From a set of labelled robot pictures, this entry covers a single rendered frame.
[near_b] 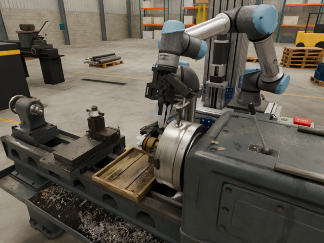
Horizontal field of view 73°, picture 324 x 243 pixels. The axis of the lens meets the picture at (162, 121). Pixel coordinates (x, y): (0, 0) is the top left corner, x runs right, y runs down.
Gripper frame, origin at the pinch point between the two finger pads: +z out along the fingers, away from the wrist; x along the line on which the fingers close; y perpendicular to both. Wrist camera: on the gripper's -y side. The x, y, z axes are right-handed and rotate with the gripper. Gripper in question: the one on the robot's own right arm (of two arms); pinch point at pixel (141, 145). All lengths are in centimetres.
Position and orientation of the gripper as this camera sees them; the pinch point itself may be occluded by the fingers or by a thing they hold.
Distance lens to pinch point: 109.5
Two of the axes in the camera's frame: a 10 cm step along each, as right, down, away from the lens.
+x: 0.0, -9.1, -4.1
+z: -5.2, 3.5, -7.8
